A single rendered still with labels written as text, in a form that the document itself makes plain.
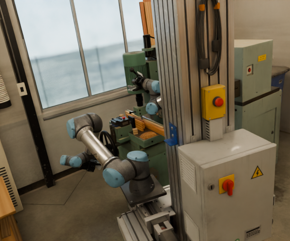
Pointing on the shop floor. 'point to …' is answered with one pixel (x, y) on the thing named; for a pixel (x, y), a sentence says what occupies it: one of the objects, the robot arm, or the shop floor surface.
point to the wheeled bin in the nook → (278, 76)
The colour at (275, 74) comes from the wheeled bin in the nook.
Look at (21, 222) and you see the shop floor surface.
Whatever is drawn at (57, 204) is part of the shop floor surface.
